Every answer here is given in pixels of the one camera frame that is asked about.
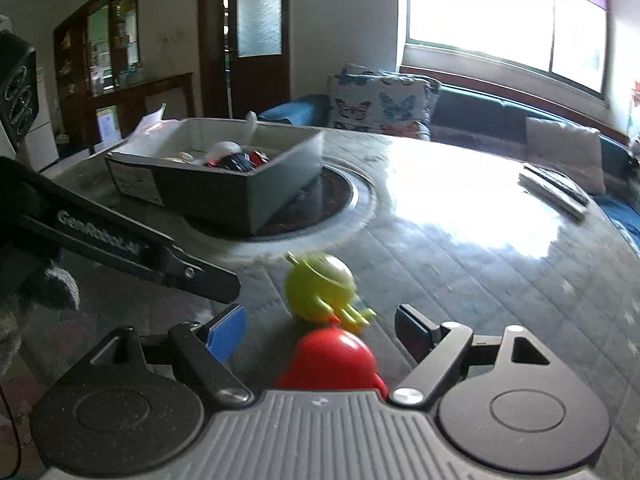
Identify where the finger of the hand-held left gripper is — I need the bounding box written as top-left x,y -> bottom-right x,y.
149,244 -> 242,305

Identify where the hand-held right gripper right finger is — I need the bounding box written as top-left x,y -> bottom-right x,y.
390,304 -> 553,406

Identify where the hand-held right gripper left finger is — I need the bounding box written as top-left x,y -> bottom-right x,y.
90,304 -> 254,406

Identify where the red figure toy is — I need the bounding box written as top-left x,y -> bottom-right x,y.
275,328 -> 390,402

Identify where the green alien toy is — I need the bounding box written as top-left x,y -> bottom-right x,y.
284,251 -> 377,332

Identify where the red and black doll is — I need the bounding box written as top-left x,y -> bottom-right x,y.
207,150 -> 271,174

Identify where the grey cardboard box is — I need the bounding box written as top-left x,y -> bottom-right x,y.
104,117 -> 325,236

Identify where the white bunny plush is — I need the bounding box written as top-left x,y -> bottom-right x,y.
202,111 -> 261,166

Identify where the person's left hand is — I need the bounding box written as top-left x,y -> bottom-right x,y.
0,265 -> 81,378

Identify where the white appliance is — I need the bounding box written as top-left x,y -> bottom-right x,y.
22,67 -> 59,171

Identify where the white paper sheet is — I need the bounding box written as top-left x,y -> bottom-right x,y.
96,105 -> 120,145

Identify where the dark wooden cabinet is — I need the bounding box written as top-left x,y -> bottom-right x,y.
52,0 -> 196,154

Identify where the silver remote control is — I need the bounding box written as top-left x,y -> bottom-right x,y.
518,170 -> 587,221

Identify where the black remote control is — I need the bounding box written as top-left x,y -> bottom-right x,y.
522,162 -> 591,206

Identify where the butterfly print pillow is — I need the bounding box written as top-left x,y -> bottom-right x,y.
327,74 -> 434,141
342,63 -> 442,112

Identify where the white pillow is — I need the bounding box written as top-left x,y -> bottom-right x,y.
525,116 -> 608,196

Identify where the dark wooden door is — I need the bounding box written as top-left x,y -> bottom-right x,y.
198,0 -> 291,122

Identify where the window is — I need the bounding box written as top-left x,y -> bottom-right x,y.
400,0 -> 614,107

